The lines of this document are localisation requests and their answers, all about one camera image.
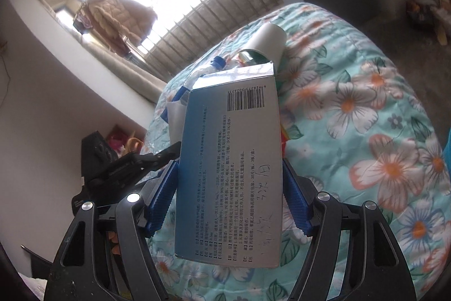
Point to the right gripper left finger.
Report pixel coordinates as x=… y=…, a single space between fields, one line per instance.
x=161 y=195

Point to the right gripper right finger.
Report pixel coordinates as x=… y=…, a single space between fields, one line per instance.
x=299 y=194

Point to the blue white medicine box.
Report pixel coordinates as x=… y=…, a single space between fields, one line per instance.
x=229 y=194

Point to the clear crushed plastic bottle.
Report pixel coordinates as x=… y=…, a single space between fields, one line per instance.
x=216 y=64

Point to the white paper cup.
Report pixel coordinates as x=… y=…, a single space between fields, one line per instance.
x=268 y=41

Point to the floral teal quilt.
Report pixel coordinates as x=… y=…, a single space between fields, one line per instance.
x=355 y=128

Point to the folded beige quilted jacket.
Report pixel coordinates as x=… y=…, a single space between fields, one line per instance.
x=116 y=22

